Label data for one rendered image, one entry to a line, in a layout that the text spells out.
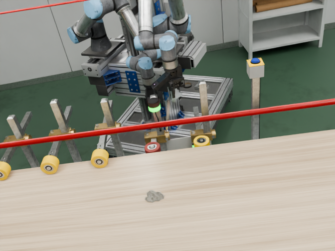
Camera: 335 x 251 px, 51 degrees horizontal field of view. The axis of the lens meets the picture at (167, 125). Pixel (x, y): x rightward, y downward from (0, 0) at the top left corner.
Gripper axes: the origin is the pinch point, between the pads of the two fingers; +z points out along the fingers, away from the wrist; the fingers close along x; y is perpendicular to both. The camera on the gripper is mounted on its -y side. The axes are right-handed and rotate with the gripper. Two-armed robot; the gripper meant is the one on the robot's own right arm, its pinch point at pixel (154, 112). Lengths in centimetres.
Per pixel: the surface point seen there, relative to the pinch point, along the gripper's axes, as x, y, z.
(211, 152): -29, -51, -7
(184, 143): -15.9, -24.7, 6.9
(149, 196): 1, -75, -8
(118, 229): 13, -90, -8
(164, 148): -4.7, -28.6, 5.0
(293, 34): -162, 233, 70
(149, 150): 1.4, -44.2, -8.1
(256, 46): -112, 215, 70
